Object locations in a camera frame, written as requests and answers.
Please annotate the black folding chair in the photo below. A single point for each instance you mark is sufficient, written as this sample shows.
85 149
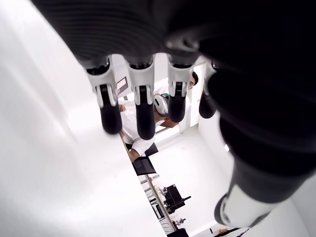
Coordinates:
144 166

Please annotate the white VR headset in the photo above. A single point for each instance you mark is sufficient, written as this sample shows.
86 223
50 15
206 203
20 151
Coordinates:
160 103

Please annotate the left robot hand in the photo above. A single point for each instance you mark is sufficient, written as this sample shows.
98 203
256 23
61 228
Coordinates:
222 61

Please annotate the black equipment on stand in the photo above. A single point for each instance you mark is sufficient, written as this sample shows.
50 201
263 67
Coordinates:
174 195

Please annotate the seated person in white shirt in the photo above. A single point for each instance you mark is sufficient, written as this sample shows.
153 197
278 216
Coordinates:
128 121

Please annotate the monitor with pink screen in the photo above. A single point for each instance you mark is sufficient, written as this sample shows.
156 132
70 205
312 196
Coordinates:
121 85

